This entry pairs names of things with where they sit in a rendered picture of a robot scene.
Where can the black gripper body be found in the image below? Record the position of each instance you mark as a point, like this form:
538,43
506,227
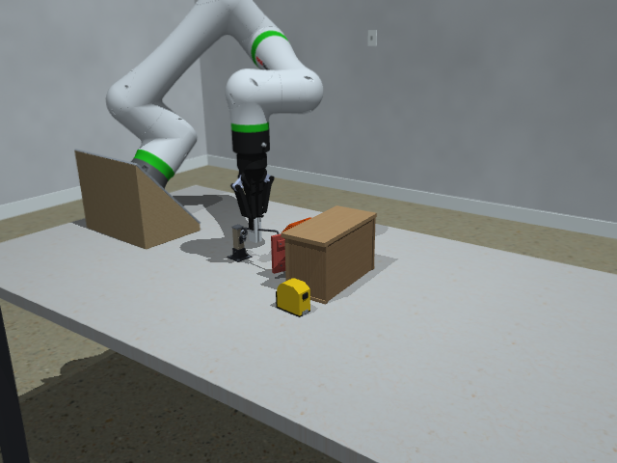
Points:
248,167

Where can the yellow tape measure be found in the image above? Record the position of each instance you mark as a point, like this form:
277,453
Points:
293,296

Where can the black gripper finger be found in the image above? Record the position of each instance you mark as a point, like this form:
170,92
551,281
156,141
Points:
262,199
246,202

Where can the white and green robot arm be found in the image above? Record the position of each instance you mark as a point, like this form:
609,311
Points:
136,100

